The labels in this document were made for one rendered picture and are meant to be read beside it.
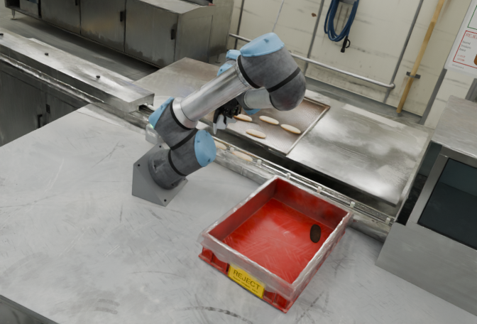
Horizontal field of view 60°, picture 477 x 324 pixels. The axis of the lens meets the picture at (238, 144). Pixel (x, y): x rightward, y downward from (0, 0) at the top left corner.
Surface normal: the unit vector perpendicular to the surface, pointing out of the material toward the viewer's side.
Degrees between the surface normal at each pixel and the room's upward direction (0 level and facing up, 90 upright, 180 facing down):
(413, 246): 90
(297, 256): 0
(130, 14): 90
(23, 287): 0
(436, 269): 89
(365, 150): 10
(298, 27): 90
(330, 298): 0
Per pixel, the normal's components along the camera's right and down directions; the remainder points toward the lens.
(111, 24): -0.51, 0.34
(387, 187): 0.07, -0.79
